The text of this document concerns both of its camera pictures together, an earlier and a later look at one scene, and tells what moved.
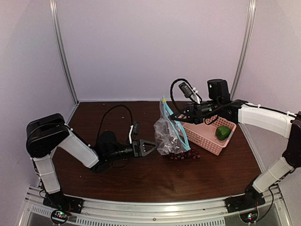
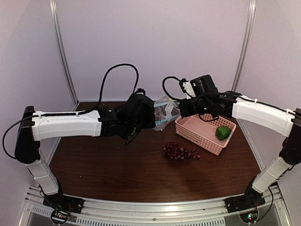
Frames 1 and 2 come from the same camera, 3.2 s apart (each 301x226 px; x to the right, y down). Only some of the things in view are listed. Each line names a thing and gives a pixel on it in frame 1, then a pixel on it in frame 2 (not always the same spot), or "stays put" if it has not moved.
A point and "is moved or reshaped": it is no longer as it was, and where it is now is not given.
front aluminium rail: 210,213 stays put
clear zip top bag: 170,137 is moved or reshaped
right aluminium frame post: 249,32 stays put
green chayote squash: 222,133 stays put
